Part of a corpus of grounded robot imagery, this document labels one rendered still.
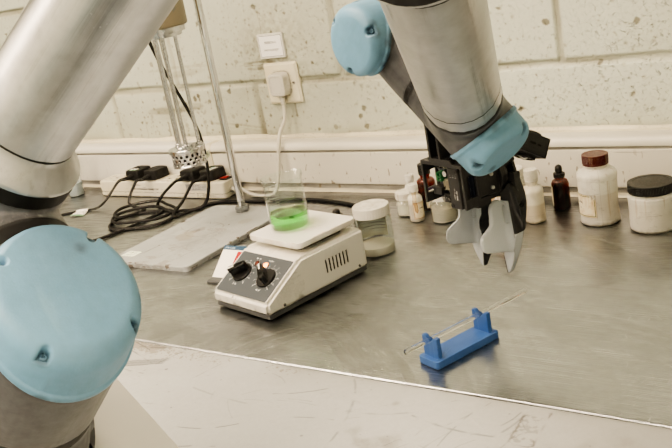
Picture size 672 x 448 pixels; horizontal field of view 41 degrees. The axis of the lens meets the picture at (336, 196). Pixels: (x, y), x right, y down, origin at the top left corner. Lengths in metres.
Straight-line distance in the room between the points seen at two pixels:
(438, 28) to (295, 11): 1.17
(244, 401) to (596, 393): 0.39
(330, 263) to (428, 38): 0.70
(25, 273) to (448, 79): 0.35
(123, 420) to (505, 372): 0.42
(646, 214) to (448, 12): 0.79
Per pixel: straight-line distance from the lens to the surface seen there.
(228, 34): 1.91
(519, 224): 1.04
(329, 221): 1.33
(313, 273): 1.28
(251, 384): 1.09
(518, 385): 1.00
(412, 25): 0.63
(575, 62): 1.55
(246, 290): 1.28
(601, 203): 1.40
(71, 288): 0.67
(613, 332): 1.09
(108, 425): 0.89
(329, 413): 1.00
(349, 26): 0.89
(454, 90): 0.73
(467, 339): 1.08
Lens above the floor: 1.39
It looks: 16 degrees down
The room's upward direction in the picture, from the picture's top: 11 degrees counter-clockwise
